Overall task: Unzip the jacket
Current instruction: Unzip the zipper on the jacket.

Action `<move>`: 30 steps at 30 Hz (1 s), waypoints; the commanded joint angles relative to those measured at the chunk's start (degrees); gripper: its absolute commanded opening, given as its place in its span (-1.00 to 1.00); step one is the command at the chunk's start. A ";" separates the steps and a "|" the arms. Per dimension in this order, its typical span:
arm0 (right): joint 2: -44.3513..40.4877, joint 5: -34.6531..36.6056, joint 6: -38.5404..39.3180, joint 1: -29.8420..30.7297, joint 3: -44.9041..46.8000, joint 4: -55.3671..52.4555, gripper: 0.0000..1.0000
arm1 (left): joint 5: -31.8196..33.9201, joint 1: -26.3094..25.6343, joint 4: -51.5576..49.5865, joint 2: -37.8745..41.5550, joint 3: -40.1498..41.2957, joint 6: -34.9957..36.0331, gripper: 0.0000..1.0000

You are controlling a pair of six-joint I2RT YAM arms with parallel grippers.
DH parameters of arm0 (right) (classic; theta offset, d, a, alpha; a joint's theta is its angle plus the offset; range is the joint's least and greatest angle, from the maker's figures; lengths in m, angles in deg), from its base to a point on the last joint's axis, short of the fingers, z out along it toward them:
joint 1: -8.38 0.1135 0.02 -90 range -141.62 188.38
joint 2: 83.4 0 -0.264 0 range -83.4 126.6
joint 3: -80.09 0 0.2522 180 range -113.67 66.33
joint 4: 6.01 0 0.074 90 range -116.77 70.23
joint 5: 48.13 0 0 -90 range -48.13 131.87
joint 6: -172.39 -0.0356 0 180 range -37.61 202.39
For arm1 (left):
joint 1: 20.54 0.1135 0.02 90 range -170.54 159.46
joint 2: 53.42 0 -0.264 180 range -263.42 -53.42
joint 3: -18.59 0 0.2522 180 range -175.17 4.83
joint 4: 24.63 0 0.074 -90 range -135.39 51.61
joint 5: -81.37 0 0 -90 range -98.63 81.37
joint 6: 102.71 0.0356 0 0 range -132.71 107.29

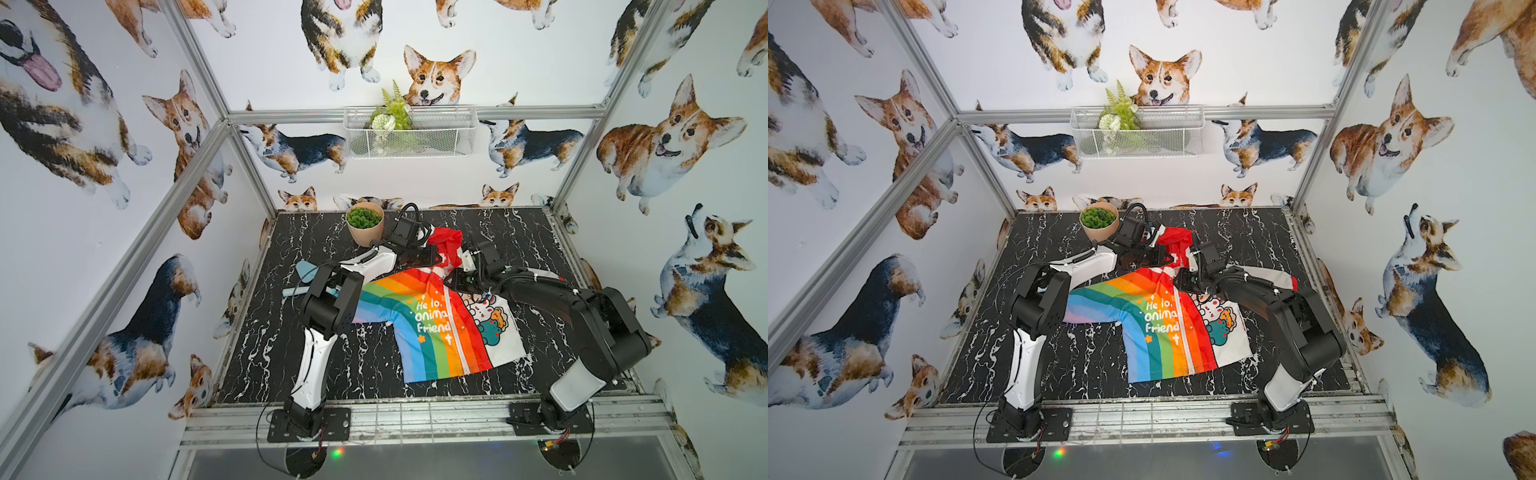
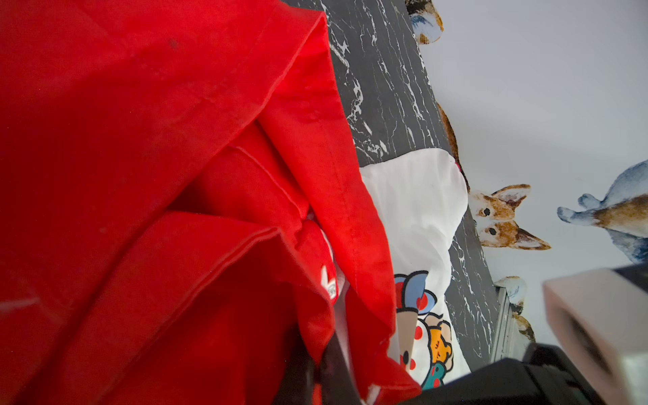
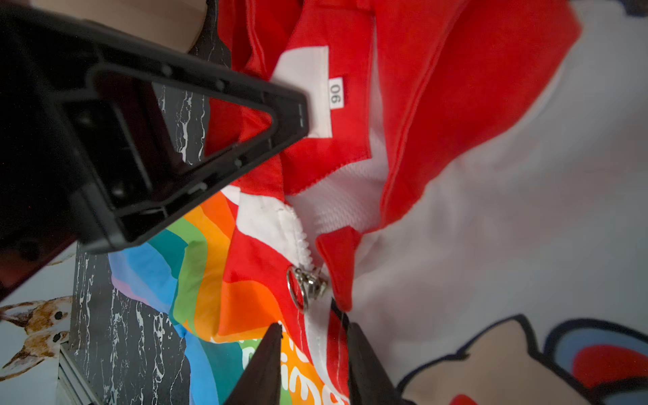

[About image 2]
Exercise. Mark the rainbow hooded kids jacket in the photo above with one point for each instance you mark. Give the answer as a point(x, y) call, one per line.
point(181, 197)

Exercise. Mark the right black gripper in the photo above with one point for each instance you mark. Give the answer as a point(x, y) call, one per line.
point(545, 375)

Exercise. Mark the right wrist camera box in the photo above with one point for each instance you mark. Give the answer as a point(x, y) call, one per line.
point(599, 318)

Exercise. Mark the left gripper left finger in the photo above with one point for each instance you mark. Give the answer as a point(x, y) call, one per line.
point(297, 385)

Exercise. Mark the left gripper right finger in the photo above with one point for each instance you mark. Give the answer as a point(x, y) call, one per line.
point(337, 384)

